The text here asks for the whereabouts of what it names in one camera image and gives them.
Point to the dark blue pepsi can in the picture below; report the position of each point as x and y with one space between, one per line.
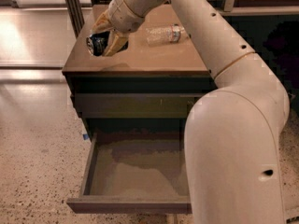
102 44

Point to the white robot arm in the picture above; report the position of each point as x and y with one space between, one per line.
232 133

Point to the clear plastic water bottle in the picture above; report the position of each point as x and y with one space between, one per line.
169 34

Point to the closed top drawer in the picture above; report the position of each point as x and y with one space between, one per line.
134 105

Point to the dark metal post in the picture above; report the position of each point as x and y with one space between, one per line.
75 15

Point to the white power strip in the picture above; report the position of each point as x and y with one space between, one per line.
292 215

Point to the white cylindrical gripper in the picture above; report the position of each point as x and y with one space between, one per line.
127 13

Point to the blue tape piece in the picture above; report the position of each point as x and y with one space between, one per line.
86 136

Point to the open middle drawer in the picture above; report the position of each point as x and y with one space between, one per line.
134 174

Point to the brown drawer cabinet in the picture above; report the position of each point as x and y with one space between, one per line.
172 68

